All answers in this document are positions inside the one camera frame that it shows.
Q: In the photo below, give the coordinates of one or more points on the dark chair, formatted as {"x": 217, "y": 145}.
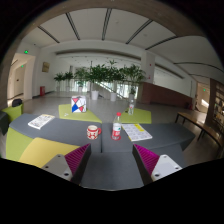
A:
{"x": 16, "y": 102}

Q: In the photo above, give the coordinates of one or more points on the far clear water bottle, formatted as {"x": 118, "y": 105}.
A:
{"x": 131, "y": 107}

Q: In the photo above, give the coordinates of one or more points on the yellow and white booklet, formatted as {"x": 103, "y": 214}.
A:
{"x": 136, "y": 132}

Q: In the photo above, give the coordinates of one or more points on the red blue white box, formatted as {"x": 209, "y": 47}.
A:
{"x": 78, "y": 104}

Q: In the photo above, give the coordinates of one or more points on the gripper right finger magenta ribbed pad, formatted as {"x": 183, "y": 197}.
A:
{"x": 157, "y": 163}

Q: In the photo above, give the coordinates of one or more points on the framed wall picture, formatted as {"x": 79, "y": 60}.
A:
{"x": 45, "y": 67}

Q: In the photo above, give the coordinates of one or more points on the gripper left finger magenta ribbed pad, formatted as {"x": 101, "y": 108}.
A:
{"x": 71, "y": 166}

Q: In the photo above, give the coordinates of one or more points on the white magazine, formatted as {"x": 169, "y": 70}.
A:
{"x": 40, "y": 121}

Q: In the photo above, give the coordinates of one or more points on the wooden bookshelf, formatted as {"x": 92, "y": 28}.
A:
{"x": 215, "y": 114}

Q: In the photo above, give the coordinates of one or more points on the potted plant, white pot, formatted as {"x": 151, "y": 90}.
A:
{"x": 133, "y": 75}
{"x": 113, "y": 76}
{"x": 97, "y": 74}

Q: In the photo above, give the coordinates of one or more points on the wooden bench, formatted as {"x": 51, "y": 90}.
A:
{"x": 205, "y": 129}

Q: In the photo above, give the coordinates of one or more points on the red fire extinguisher box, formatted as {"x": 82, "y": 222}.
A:
{"x": 42, "y": 90}

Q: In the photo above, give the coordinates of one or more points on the red and white mug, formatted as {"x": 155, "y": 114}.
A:
{"x": 93, "y": 132}

